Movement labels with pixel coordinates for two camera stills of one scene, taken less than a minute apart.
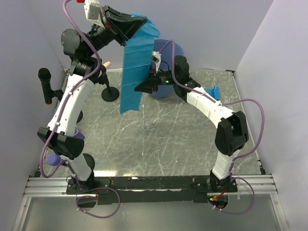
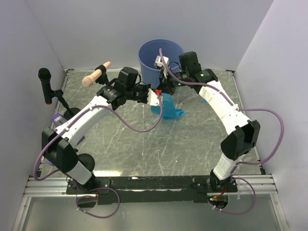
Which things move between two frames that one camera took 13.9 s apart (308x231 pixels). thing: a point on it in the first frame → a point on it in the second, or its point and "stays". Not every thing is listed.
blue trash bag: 137,58 → 169,111
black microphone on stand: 44,74 stays
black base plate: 134,190 stays
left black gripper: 124,28 → 145,100
